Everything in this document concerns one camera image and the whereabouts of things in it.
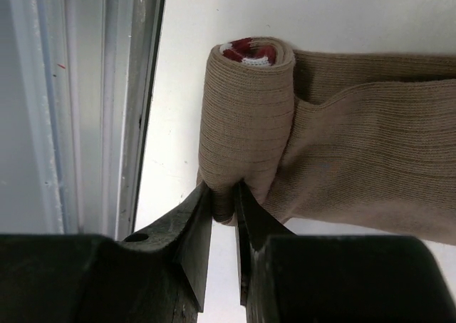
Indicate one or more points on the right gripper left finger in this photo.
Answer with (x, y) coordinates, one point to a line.
(157, 274)

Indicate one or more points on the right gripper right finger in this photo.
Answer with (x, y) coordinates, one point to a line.
(284, 277)

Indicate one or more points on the brown sock red stripes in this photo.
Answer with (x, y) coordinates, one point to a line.
(356, 139)

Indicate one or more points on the aluminium table rail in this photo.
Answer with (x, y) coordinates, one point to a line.
(76, 88)

